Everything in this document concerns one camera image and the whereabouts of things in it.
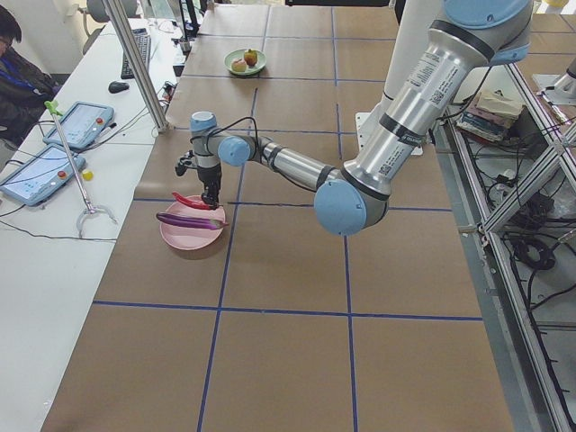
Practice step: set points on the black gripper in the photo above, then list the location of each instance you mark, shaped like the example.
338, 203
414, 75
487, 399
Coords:
209, 175

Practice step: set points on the red chili pepper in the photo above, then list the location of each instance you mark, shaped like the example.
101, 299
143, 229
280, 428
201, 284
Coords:
194, 202

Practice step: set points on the purple eggplant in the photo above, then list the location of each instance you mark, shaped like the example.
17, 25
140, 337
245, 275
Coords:
190, 221

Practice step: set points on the pink peach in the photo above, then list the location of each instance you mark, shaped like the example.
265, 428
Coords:
238, 66

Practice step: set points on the yellow red pomegranate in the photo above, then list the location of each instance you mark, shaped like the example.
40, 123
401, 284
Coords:
250, 56

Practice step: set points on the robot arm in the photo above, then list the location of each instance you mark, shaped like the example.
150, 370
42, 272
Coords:
448, 39

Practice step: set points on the pink plate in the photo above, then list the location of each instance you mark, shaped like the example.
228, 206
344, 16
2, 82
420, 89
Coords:
187, 238

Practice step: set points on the green plate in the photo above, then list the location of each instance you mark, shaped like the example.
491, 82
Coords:
238, 54

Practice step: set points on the black computer mouse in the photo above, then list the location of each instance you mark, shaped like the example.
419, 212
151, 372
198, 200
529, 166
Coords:
116, 87

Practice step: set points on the teach pendant far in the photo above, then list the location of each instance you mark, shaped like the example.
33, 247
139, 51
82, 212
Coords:
83, 122

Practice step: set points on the teach pendant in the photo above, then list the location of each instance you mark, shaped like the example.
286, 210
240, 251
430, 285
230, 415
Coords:
39, 178
83, 122

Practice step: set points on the teach pendant near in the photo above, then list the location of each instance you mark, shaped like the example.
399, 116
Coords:
39, 178

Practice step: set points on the reacher grabber tool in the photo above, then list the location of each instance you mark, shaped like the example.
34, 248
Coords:
90, 209

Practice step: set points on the seated person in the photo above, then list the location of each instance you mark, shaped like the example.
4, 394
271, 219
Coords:
24, 87

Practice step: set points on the stack of magazines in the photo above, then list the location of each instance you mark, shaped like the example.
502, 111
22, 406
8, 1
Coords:
490, 116

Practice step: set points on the aluminium frame post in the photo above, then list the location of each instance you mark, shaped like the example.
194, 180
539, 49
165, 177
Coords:
150, 76

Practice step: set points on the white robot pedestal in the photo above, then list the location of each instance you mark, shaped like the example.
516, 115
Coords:
391, 90

